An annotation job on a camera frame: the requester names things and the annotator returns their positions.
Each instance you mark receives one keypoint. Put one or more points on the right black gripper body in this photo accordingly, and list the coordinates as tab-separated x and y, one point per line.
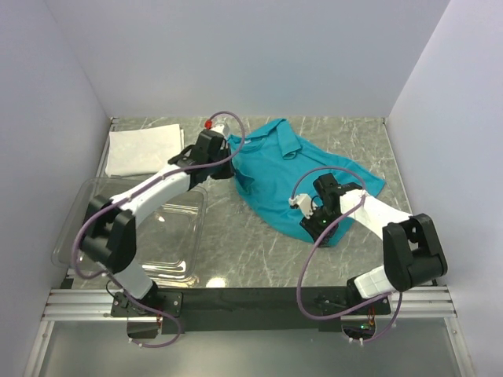
321	221

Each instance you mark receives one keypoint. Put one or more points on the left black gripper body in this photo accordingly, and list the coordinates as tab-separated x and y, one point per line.
222	170

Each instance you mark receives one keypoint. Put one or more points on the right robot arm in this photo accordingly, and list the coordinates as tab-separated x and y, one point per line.
412	252

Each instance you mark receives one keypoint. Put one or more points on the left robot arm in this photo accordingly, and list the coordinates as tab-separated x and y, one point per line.
109	233

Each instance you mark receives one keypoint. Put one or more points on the folded white t shirt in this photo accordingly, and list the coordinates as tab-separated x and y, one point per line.
137	152

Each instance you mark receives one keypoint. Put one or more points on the clear plastic bin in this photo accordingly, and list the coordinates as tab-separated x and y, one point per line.
168	239

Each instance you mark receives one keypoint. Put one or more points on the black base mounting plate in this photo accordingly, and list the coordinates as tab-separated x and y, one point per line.
246	309

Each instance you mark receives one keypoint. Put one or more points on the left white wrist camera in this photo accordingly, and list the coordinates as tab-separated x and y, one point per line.
218	125

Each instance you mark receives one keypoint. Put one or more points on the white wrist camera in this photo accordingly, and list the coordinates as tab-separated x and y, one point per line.
218	125
304	203

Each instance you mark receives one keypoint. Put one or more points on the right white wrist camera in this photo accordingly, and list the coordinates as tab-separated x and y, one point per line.
304	203

